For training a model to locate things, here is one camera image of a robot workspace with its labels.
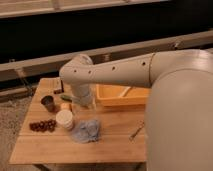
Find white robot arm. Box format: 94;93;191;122
59;49;213;171

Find white spatula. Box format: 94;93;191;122
119;87;132;97

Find white paper cup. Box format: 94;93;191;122
56;110;74;130

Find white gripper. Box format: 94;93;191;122
71;84;93;106

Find green pepper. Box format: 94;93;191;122
60;95;72;101

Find metal fork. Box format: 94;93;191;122
129;122;145;141

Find yellow plastic tray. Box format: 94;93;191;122
96;84;150;106

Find brown chocolate bar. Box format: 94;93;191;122
53;78;64;94

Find dark metal cup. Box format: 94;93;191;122
41;95;55;112

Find crumpled blue cloth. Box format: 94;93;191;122
71;119;100;143

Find bunch of red grapes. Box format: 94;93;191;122
29;119;57;132

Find small yellow block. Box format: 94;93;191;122
60;103;72;111

